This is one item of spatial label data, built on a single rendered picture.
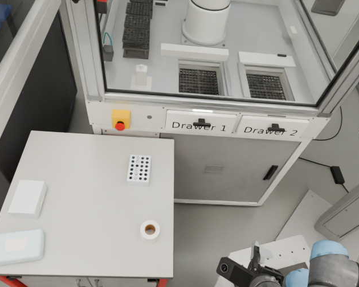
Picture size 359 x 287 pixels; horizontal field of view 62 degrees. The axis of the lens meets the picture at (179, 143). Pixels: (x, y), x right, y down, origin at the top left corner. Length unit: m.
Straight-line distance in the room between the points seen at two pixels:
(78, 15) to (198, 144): 0.78
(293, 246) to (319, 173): 1.33
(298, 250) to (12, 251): 0.98
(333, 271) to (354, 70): 0.75
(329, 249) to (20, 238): 0.90
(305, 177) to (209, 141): 1.17
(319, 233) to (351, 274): 1.45
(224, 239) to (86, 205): 1.05
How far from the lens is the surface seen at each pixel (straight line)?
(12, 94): 1.46
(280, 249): 1.21
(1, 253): 1.14
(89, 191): 1.21
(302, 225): 2.17
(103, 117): 1.29
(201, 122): 1.22
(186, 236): 1.94
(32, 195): 1.19
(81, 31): 1.03
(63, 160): 1.30
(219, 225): 2.01
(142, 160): 1.22
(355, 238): 2.33
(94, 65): 1.11
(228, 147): 1.46
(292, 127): 1.37
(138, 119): 1.27
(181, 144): 1.43
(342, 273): 0.75
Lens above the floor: 1.82
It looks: 53 degrees down
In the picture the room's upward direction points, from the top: 10 degrees clockwise
